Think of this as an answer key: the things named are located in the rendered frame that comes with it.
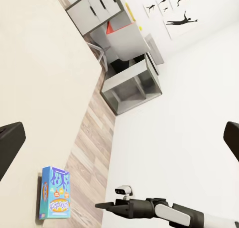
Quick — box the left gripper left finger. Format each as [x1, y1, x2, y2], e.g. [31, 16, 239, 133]
[0, 121, 26, 181]

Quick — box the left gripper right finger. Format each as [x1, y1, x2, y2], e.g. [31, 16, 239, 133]
[223, 121, 239, 162]

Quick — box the board game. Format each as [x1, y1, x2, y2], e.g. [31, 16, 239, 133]
[39, 166, 71, 220]
[125, 3, 136, 22]

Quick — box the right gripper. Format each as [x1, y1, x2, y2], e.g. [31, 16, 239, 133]
[95, 199, 145, 219]

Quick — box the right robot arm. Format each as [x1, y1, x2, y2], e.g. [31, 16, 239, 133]
[95, 185, 239, 228]

